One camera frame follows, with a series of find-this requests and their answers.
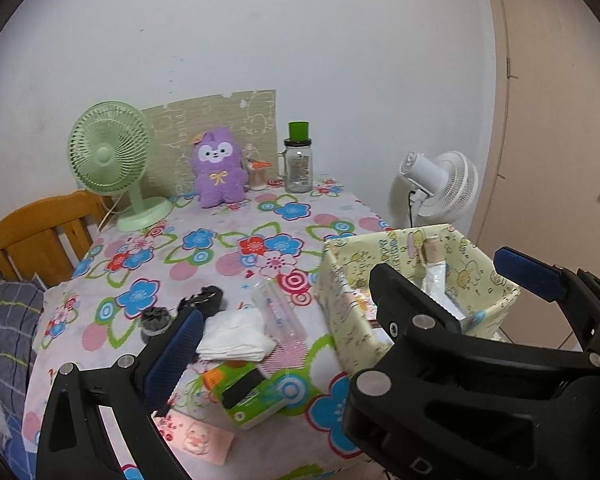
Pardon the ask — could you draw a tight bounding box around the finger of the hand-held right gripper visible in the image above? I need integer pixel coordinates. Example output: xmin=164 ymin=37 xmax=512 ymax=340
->
xmin=342 ymin=263 xmax=600 ymax=466
xmin=494 ymin=246 xmax=600 ymax=348

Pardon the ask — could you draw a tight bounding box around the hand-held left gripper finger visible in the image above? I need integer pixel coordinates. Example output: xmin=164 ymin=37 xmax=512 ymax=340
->
xmin=36 ymin=309 xmax=204 ymax=480

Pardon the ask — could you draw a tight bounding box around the grey sock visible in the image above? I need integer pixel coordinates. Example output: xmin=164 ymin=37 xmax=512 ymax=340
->
xmin=140 ymin=307 xmax=173 ymax=343

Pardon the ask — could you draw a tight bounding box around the yellow patterned storage box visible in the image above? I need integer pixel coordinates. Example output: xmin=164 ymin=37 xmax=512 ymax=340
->
xmin=314 ymin=223 xmax=522 ymax=361

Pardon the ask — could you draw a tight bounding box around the white cloth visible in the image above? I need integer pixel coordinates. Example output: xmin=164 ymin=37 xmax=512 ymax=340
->
xmin=196 ymin=308 xmax=277 ymax=362

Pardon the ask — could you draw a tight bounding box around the green tissue pack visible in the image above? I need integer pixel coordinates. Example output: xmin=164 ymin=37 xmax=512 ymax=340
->
xmin=202 ymin=362 xmax=306 ymax=431

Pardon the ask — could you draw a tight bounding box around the white plastic packet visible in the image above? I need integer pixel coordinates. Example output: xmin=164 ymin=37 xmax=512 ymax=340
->
xmin=422 ymin=262 xmax=466 ymax=321

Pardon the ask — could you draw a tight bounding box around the beige capped bottle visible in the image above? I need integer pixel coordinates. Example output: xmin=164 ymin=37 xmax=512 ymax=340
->
xmin=422 ymin=236 xmax=447 ymax=268

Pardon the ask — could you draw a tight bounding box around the pink printed packet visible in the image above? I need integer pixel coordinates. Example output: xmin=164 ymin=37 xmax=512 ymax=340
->
xmin=152 ymin=407 xmax=236 ymax=466

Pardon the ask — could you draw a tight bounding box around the floral tablecloth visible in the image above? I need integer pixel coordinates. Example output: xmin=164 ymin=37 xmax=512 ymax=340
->
xmin=22 ymin=175 xmax=396 ymax=480

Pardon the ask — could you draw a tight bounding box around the white fan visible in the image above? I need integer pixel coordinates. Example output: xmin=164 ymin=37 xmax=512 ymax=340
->
xmin=390 ymin=151 xmax=479 ymax=233

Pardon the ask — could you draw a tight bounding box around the beige door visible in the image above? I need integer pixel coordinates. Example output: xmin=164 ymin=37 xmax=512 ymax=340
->
xmin=481 ymin=0 xmax=600 ymax=353

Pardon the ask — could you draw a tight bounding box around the grey plaid pillow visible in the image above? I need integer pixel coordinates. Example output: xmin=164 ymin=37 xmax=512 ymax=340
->
xmin=0 ymin=265 xmax=46 ymax=411

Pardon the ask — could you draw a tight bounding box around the glass jar mug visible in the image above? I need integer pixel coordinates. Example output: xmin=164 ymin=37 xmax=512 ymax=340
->
xmin=278 ymin=138 xmax=314 ymax=193

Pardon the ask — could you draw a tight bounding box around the blue bedsheet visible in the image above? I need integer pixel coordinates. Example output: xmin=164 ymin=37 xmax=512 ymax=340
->
xmin=0 ymin=380 xmax=36 ymax=466

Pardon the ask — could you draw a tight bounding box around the purple plush toy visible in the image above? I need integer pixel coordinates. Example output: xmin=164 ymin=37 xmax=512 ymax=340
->
xmin=189 ymin=127 xmax=249 ymax=209

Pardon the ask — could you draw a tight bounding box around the cotton swab jar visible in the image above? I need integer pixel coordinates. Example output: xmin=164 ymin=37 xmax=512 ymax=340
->
xmin=246 ymin=157 xmax=271 ymax=192

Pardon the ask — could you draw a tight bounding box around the green desk fan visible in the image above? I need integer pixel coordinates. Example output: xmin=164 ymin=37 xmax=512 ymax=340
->
xmin=69 ymin=101 xmax=173 ymax=232

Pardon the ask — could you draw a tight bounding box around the green patterned board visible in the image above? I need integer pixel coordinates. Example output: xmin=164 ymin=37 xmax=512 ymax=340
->
xmin=140 ymin=89 xmax=277 ymax=196

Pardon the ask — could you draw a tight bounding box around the pale fan cable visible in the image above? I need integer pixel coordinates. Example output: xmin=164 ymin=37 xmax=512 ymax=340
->
xmin=98 ymin=195 xmax=121 ymax=231

